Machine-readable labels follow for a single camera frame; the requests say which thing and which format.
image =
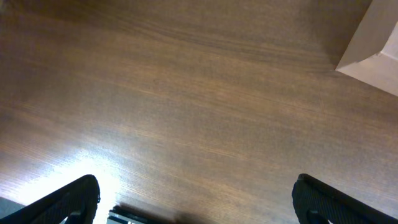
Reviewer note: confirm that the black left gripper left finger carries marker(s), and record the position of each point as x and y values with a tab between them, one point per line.
76	202

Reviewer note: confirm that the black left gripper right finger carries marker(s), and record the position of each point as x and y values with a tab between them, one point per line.
316	202

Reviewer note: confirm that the brown cardboard box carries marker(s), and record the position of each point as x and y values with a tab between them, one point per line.
371	55

